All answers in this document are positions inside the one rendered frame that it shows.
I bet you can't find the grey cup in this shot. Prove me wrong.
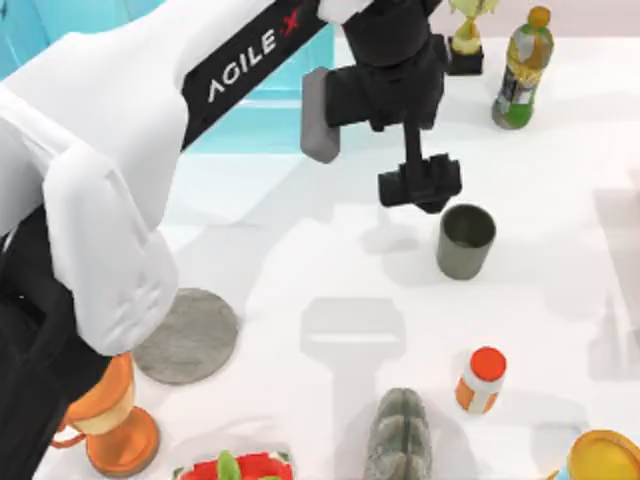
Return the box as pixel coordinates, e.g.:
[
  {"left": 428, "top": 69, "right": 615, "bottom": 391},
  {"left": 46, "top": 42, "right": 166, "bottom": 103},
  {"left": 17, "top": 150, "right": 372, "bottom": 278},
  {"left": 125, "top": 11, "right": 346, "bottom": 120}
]
[{"left": 435, "top": 203, "right": 498, "bottom": 282}]

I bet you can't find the gold trophy with black base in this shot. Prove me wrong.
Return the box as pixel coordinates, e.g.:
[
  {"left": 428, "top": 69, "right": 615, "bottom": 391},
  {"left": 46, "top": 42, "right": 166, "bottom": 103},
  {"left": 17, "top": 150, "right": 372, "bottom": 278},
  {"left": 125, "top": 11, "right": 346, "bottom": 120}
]
[{"left": 443, "top": 0, "right": 503, "bottom": 77}]

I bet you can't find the green bottle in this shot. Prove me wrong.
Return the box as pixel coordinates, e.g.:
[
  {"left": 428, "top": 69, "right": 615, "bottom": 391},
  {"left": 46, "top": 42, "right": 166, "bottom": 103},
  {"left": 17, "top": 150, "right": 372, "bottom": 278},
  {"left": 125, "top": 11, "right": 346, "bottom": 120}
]
[{"left": 491, "top": 5, "right": 557, "bottom": 131}]

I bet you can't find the orange capped bottle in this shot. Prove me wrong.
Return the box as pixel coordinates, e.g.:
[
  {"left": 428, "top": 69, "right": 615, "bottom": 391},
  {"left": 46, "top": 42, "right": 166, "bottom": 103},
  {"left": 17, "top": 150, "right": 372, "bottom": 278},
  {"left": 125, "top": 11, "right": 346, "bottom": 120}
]
[{"left": 453, "top": 345, "right": 508, "bottom": 416}]

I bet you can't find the round grey coaster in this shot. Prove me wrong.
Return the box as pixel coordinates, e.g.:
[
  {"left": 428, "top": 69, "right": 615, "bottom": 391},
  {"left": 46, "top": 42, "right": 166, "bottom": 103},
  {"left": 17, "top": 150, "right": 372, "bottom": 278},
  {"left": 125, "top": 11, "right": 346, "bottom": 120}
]
[{"left": 131, "top": 287, "right": 241, "bottom": 386}]

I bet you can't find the red and white plant pot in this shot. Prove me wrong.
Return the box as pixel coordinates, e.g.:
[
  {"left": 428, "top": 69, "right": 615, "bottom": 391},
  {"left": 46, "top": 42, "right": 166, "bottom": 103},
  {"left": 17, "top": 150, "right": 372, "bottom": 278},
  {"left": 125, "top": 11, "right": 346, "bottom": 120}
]
[{"left": 171, "top": 448, "right": 295, "bottom": 480}]

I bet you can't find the yellow lidded blue can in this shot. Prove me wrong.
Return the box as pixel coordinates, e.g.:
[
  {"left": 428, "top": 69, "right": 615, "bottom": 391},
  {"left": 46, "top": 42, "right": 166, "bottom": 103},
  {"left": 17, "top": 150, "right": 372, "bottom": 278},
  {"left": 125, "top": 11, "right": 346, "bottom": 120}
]
[{"left": 545, "top": 428, "right": 640, "bottom": 480}]

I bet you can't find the orange trophy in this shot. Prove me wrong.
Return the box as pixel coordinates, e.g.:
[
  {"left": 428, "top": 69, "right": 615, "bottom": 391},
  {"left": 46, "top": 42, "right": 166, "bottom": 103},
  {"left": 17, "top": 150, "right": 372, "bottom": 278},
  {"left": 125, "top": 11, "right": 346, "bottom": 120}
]
[{"left": 51, "top": 351, "right": 162, "bottom": 479}]

